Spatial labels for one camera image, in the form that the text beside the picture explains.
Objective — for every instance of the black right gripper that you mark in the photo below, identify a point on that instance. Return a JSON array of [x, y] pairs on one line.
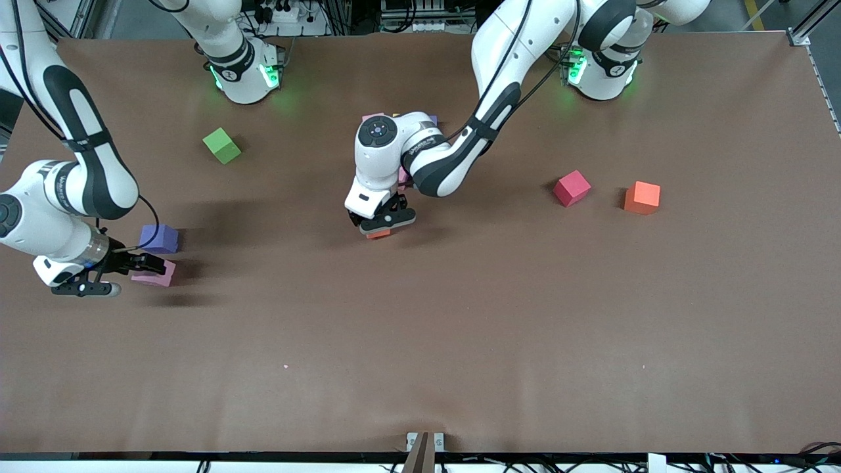
[[122, 261]]

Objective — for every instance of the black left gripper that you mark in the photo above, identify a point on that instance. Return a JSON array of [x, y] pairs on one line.
[[355, 219]]

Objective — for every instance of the pink foam block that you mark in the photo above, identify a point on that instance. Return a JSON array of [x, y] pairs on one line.
[[402, 176], [372, 117], [161, 279]]

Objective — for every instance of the orange foam block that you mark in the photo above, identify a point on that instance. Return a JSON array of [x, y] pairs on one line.
[[642, 198], [378, 233]]

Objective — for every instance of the red foam block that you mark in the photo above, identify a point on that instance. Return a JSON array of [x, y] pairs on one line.
[[571, 188]]

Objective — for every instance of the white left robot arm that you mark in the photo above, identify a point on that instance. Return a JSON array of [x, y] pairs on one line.
[[427, 151]]

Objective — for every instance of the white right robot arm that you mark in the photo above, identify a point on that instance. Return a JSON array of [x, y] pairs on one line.
[[66, 197]]

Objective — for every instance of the green foam block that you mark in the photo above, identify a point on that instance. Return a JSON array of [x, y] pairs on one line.
[[222, 146]]

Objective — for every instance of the white electrical device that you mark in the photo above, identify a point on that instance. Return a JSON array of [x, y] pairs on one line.
[[420, 26]]

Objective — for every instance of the white power strip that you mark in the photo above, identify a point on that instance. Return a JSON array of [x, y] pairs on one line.
[[295, 27]]

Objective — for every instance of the brown pole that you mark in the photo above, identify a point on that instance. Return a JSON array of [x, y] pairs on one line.
[[420, 456]]

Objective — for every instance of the white metal bracket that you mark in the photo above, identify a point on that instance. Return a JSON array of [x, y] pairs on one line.
[[439, 440]]

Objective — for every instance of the metal corner bracket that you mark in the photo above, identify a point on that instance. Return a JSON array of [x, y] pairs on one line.
[[799, 38]]

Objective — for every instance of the aluminium table side rail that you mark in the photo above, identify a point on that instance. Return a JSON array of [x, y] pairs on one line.
[[826, 92]]

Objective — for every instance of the aluminium frame profile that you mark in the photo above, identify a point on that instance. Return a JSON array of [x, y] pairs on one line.
[[817, 18]]

